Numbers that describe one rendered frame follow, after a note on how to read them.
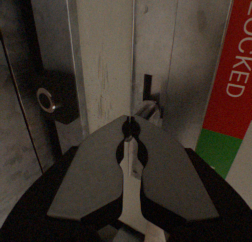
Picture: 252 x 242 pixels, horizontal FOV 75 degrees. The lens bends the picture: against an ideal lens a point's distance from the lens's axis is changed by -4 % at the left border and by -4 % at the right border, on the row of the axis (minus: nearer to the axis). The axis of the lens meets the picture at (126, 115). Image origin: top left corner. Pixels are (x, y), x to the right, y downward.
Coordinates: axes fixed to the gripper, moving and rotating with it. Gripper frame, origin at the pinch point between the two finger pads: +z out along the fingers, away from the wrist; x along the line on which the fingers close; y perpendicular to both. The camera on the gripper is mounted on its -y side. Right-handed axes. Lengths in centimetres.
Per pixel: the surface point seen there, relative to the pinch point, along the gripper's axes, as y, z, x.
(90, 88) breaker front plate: 1.2, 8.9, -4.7
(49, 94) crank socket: 1.3, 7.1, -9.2
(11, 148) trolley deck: 9.2, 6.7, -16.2
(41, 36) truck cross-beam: -4.6, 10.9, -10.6
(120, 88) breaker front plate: 0.3, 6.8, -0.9
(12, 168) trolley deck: 12.3, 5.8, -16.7
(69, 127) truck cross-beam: 7.4, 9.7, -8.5
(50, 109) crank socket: 3.3, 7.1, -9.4
